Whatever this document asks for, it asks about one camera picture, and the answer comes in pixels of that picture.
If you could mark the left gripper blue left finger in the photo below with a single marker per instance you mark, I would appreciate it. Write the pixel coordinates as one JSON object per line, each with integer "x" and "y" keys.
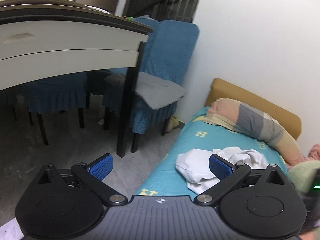
{"x": 91, "y": 176}

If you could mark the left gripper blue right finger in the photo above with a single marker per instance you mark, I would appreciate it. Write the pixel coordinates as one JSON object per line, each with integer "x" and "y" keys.
{"x": 230, "y": 178}

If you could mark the white zip-up garment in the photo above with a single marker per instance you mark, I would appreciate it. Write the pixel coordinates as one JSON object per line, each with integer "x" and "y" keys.
{"x": 194, "y": 165}

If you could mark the light green fleece blanket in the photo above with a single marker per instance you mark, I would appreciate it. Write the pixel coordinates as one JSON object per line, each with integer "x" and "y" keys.
{"x": 302, "y": 175}

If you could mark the turquoise patterned bed sheet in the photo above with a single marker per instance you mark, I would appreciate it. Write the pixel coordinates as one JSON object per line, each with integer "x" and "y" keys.
{"x": 166, "y": 180}

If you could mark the striped pastel pillow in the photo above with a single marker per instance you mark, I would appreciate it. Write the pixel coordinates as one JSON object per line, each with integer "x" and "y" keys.
{"x": 240, "y": 117}

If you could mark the yellow slippers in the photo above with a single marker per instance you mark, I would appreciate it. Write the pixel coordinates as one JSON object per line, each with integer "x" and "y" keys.
{"x": 172, "y": 123}

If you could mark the blue covered chair left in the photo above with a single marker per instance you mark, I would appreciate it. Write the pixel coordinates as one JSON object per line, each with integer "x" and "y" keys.
{"x": 55, "y": 94}

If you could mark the blue covered chair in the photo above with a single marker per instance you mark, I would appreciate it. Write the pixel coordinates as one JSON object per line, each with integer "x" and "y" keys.
{"x": 55, "y": 94}
{"x": 167, "y": 55}

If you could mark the mustard yellow headboard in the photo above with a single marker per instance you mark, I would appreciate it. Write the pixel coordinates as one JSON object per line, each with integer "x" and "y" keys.
{"x": 223, "y": 89}

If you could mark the grey folded cloth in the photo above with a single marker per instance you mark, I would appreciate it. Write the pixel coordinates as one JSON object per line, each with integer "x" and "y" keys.
{"x": 152, "y": 92}

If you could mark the blue covered chair right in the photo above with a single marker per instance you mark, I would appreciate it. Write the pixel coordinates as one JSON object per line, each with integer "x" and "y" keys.
{"x": 167, "y": 55}

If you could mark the white dining table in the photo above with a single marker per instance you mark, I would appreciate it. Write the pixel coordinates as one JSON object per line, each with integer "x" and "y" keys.
{"x": 48, "y": 38}

